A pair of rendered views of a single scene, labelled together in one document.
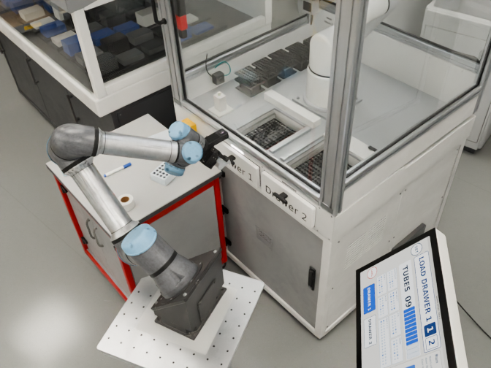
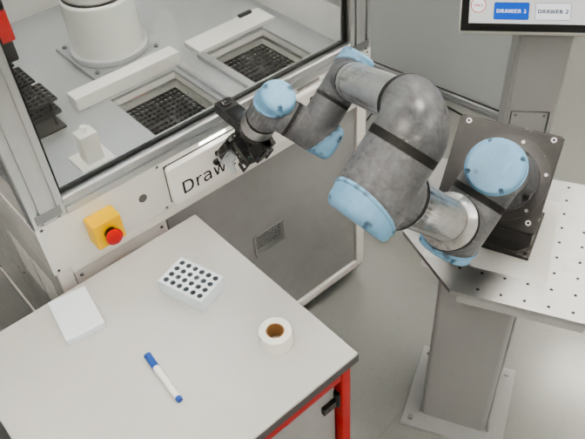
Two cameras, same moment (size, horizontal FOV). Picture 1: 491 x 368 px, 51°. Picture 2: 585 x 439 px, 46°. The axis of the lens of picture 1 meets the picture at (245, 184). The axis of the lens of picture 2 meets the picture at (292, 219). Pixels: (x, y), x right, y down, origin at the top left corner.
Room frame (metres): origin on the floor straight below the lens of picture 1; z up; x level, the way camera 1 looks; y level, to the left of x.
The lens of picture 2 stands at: (1.48, 1.38, 1.96)
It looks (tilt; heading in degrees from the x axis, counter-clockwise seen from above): 44 degrees down; 271
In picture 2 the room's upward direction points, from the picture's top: 5 degrees counter-clockwise
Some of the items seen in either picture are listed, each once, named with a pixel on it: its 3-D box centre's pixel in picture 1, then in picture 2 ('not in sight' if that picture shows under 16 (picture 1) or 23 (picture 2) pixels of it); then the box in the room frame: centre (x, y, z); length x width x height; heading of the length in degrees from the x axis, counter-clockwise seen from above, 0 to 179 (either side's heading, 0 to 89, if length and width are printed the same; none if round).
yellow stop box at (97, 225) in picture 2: (188, 128); (105, 227); (1.92, 0.25, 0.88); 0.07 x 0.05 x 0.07; 39
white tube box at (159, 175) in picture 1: (166, 171); (191, 284); (1.73, 0.36, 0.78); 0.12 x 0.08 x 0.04; 145
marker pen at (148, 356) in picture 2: (117, 169); (163, 376); (1.78, 0.59, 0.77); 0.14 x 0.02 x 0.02; 124
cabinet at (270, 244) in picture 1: (315, 191); (163, 197); (1.93, -0.37, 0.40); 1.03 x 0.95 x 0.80; 39
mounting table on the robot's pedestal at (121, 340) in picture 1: (185, 322); (500, 246); (1.00, 0.24, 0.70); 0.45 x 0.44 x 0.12; 156
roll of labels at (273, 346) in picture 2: (126, 202); (275, 336); (1.55, 0.52, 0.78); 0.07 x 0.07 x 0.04
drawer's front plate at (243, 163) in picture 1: (235, 161); (218, 159); (1.67, 0.04, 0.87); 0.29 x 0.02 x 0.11; 39
